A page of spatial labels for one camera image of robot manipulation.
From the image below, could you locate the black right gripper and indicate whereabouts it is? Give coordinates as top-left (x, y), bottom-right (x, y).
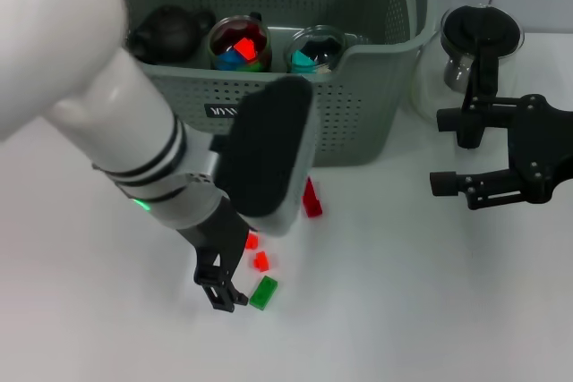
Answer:
top-left (429, 93), bottom-right (573, 212)

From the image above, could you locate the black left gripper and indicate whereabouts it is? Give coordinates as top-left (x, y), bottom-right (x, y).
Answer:
top-left (176, 199), bottom-right (255, 313)

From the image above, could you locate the dark red toy brick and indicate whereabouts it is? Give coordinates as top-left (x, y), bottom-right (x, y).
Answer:
top-left (302, 176), bottom-right (324, 218)

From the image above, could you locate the glass jar with teal bricks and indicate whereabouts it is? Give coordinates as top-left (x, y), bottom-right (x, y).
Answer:
top-left (286, 24), bottom-right (348, 74)

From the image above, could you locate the teal toy brick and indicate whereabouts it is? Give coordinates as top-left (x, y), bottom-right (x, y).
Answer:
top-left (291, 50), bottom-right (317, 74)

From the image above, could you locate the blue toy brick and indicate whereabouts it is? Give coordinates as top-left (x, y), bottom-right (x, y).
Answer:
top-left (217, 51), bottom-right (244, 72)

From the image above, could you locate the large red toy brick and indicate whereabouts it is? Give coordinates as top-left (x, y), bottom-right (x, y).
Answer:
top-left (234, 38), bottom-right (258, 62)

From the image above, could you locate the glass teacup with black holder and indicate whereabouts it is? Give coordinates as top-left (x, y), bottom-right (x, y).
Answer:
top-left (208, 14), bottom-right (273, 72)

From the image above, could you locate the grey-green perforated storage bin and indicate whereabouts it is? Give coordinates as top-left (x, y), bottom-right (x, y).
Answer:
top-left (102, 0), bottom-right (440, 167)

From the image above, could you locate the black clay teapot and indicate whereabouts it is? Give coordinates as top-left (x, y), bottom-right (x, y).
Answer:
top-left (127, 4), bottom-right (217, 64)

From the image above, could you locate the glass carafe with black handle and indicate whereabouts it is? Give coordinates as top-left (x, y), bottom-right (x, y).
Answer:
top-left (407, 3), bottom-right (526, 149)

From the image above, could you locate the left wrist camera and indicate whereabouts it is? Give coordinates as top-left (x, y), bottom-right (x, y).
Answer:
top-left (209, 75), bottom-right (315, 239)

